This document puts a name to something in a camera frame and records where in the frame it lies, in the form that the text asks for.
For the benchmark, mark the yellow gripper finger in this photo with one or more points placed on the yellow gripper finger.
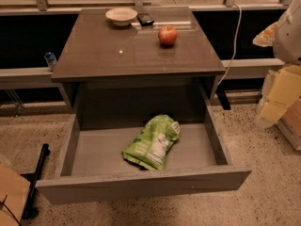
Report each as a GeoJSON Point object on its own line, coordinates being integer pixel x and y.
{"type": "Point", "coordinates": [283, 87]}

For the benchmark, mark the green rice chip bag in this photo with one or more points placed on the green rice chip bag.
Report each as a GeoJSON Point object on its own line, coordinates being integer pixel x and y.
{"type": "Point", "coordinates": [149, 148]}

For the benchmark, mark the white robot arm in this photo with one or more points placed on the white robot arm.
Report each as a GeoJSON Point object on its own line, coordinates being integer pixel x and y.
{"type": "Point", "coordinates": [292, 15]}

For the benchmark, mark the grey cabinet counter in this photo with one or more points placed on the grey cabinet counter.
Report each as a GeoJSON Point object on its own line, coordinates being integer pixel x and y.
{"type": "Point", "coordinates": [127, 70]}

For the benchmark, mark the open grey top drawer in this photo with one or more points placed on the open grey top drawer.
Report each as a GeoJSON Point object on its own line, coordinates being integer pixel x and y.
{"type": "Point", "coordinates": [91, 167]}

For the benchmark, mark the brown cardboard box right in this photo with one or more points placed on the brown cardboard box right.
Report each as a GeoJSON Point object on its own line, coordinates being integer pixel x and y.
{"type": "Point", "coordinates": [290, 125]}

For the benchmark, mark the red apple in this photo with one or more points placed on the red apple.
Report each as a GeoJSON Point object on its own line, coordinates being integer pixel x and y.
{"type": "Point", "coordinates": [167, 35]}

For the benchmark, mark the small black device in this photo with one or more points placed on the small black device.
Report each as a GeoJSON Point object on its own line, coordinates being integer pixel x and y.
{"type": "Point", "coordinates": [145, 19]}

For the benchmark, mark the white ceramic bowl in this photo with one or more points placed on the white ceramic bowl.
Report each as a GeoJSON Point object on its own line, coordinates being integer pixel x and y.
{"type": "Point", "coordinates": [121, 16]}

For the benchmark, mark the small water bottle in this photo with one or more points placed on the small water bottle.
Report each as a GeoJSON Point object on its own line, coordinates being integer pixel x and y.
{"type": "Point", "coordinates": [50, 60]}

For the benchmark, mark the black metal stand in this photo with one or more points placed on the black metal stand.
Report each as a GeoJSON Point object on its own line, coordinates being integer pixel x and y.
{"type": "Point", "coordinates": [30, 211]}

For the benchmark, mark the brown cardboard sheet left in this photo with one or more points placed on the brown cardboard sheet left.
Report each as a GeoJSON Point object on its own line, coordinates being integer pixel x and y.
{"type": "Point", "coordinates": [13, 191]}

